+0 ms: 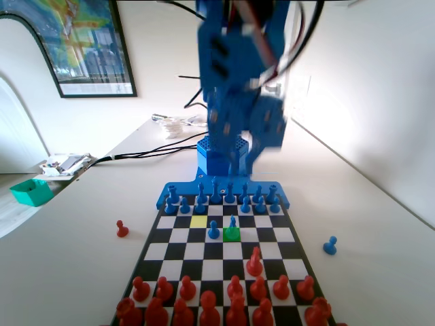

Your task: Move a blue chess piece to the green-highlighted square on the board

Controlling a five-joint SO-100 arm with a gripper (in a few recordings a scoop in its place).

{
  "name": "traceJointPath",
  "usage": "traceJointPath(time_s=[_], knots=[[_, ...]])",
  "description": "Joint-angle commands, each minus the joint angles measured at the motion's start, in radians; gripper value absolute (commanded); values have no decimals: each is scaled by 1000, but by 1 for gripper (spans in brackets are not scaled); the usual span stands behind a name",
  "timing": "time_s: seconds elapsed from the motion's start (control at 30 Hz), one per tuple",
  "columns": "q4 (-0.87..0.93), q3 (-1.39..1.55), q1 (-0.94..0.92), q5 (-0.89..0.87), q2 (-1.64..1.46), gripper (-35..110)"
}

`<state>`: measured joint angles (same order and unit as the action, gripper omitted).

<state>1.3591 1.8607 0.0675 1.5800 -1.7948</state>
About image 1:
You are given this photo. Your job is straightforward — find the blue chess queen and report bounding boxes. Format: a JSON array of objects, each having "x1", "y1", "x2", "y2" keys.
[{"x1": 224, "y1": 182, "x2": 237, "y2": 204}]

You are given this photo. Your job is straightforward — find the red chess queen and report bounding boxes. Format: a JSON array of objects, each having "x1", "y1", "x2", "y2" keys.
[{"x1": 225, "y1": 293, "x2": 248, "y2": 326}]

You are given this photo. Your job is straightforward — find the red chess rook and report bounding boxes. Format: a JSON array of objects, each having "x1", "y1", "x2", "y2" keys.
[
  {"x1": 304, "y1": 297, "x2": 332, "y2": 326},
  {"x1": 116, "y1": 297, "x2": 143, "y2": 326}
]

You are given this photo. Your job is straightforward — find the clear plastic packet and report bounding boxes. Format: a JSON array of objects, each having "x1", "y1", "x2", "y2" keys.
[{"x1": 183, "y1": 115, "x2": 209, "y2": 127}]

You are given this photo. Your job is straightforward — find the white stacked cups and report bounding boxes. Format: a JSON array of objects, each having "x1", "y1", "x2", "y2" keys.
[{"x1": 159, "y1": 117, "x2": 184, "y2": 140}]

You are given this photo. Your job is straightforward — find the black and white chessboard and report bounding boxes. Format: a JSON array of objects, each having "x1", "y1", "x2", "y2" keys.
[{"x1": 109, "y1": 195, "x2": 341, "y2": 326}]

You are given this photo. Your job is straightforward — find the cardboard tray with clutter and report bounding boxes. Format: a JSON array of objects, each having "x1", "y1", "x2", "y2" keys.
[{"x1": 33, "y1": 152, "x2": 93, "y2": 181}]

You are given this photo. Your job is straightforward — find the black framed poster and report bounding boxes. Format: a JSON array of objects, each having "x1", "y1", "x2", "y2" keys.
[{"x1": 0, "y1": 0, "x2": 138, "y2": 99}]

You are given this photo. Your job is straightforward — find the green plastic box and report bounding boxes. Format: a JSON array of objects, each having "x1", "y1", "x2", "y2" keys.
[{"x1": 9, "y1": 179, "x2": 55, "y2": 208}]

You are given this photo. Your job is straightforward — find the white arched door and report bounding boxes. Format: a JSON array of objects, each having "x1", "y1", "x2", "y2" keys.
[{"x1": 0, "y1": 71, "x2": 49, "y2": 175}]

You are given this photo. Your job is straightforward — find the blue base plate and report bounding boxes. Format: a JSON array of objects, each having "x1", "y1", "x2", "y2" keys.
[{"x1": 156, "y1": 166, "x2": 290, "y2": 210}]

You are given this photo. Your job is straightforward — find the red black servo wire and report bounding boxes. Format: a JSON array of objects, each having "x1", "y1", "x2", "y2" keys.
[{"x1": 234, "y1": 0, "x2": 285, "y2": 81}]

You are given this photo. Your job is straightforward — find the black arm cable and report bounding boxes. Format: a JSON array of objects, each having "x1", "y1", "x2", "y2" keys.
[{"x1": 277, "y1": 0, "x2": 326, "y2": 81}]

